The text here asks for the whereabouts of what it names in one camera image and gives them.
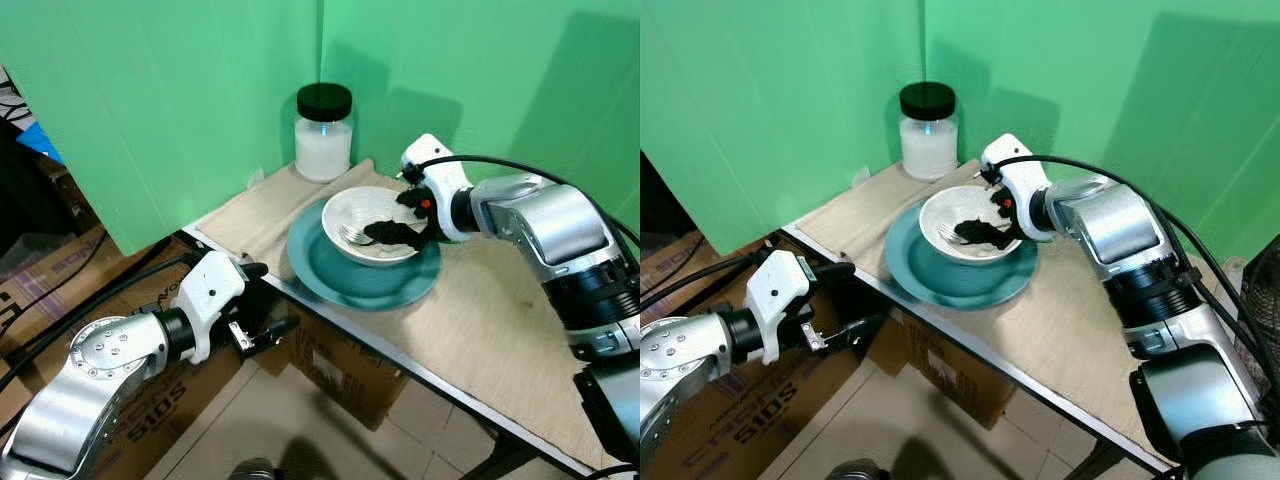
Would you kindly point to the silver metal fork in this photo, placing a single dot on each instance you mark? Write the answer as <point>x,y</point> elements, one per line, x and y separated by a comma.
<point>352,236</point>
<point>946,232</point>

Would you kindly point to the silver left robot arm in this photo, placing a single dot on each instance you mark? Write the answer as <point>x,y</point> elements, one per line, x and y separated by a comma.
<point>680,360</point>
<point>95,370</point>

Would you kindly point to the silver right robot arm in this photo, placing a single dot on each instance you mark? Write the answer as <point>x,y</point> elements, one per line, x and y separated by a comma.
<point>1120,235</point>
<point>560,240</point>

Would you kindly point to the white ceramic bowl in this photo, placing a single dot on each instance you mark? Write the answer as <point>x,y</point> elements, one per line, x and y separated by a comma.
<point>352,208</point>
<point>945,205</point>

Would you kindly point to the teal round plate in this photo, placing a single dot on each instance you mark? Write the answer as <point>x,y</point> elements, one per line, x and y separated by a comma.
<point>375,285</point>
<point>965,285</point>

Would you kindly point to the small brown cardboard box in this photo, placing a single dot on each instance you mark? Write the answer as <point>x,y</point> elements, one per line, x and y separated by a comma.
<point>950,380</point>
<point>345,375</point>

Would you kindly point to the glass jar with black lid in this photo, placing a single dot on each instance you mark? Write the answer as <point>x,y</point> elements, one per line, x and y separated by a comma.
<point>928,148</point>
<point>323,150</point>

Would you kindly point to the beige table cloth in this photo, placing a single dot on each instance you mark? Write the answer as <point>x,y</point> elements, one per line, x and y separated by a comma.
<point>480,330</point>
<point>1070,320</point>

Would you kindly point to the dark robot foot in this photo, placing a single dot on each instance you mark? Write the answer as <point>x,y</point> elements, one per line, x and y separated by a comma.
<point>858,470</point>
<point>255,470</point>

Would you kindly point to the large printed cardboard box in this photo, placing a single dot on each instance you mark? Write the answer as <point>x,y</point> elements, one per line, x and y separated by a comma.
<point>150,425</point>
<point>740,420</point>

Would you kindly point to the green backdrop board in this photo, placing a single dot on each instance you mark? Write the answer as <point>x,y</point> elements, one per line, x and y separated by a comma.
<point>150,100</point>
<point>1120,80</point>
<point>500,80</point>
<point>780,100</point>

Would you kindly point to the blue plastic item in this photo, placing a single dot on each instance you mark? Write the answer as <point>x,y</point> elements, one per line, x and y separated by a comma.
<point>40,140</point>

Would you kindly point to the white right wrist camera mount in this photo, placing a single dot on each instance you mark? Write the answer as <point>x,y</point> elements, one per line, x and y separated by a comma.
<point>1022,180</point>
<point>442,185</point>

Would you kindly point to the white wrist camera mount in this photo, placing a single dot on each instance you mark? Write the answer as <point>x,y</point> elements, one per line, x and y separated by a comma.
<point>442,185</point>
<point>1022,180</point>
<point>212,290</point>
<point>780,290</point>

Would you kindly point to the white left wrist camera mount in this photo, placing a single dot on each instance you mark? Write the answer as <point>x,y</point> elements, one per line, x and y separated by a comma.
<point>780,290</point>
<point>212,290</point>

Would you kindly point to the metal table frame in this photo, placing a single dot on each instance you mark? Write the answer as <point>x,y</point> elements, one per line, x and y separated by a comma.
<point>430,377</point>
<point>1000,366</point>

